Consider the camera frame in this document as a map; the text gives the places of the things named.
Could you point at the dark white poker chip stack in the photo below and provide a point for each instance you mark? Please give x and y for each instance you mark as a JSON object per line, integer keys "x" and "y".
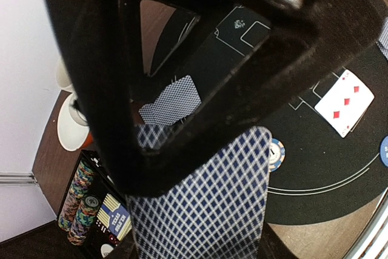
{"x": 277, "y": 154}

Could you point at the blue small blind button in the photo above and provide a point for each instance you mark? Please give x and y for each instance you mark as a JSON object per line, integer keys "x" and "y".
{"x": 384, "y": 151}

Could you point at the left aluminium frame post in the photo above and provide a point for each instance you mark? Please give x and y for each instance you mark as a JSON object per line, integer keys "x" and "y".
{"x": 17, "y": 179}

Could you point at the texas holdem card box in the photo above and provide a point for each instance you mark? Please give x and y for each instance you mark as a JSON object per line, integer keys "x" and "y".
{"x": 113, "y": 218}

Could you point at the blue card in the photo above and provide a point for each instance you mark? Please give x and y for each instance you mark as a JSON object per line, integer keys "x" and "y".
{"x": 177, "y": 101}
{"x": 382, "y": 41}

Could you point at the white saucer orange base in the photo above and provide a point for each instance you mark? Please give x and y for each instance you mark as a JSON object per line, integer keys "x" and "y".
{"x": 72, "y": 129}

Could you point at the round black poker mat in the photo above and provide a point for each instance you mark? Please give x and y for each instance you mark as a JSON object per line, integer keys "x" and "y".
{"x": 323, "y": 176}

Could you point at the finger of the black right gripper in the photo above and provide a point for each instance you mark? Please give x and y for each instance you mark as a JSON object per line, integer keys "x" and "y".
{"x": 92, "y": 37}
{"x": 308, "y": 39}

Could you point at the chip row in case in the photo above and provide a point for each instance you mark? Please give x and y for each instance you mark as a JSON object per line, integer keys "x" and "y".
{"x": 81, "y": 182}
{"x": 84, "y": 218}

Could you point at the black poker chip case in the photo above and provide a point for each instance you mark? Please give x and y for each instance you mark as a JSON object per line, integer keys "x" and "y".
{"x": 101, "y": 186}

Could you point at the aluminium front rail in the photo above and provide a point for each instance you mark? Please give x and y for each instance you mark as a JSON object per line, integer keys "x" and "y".
{"x": 372, "y": 243}

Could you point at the white dealer button in case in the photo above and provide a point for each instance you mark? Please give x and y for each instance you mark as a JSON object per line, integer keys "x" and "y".
{"x": 106, "y": 249}

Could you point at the three of diamonds card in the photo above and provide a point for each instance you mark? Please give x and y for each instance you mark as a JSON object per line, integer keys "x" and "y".
{"x": 345, "y": 102}

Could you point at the white floral mug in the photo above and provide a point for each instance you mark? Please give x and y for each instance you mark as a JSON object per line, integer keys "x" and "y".
{"x": 62, "y": 77}

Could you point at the blue playing card deck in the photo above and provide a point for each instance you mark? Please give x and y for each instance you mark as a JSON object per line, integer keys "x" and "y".
{"x": 216, "y": 212}

